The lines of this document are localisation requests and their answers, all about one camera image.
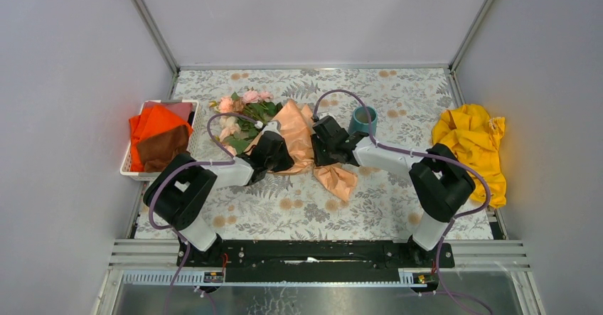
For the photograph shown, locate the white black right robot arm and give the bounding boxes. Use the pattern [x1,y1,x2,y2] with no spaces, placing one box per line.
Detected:
[311,116,476,267]

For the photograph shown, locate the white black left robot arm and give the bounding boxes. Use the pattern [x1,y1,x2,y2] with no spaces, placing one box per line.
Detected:
[144,130,294,266]

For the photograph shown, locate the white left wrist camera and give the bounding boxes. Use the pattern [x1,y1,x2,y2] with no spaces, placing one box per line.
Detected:
[255,120,281,134]

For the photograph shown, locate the yellow crumpled cloth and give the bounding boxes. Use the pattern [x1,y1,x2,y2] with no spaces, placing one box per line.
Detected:
[432,105,507,208]

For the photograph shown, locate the aluminium frame rail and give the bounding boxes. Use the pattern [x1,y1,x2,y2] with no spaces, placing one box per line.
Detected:
[132,0,179,75]

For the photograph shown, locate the orange cloth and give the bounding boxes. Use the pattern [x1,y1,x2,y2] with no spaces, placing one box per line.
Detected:
[129,105,193,172]

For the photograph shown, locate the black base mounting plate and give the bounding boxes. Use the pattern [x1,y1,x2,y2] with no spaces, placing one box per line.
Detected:
[176,240,455,283]

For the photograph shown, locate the brown cloth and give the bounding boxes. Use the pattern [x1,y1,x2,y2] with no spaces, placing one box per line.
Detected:
[136,125,190,173]

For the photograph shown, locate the teal cylindrical vase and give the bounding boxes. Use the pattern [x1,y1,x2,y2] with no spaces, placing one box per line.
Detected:
[348,106,378,135]

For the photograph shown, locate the pink cloth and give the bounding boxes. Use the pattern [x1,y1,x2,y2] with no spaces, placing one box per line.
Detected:
[142,101,195,122]

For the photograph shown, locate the floral patterned table mat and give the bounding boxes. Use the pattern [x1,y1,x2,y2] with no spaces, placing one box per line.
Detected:
[174,68,454,240]

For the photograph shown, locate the white plastic basket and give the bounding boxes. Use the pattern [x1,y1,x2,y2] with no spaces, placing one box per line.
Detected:
[119,100,201,181]

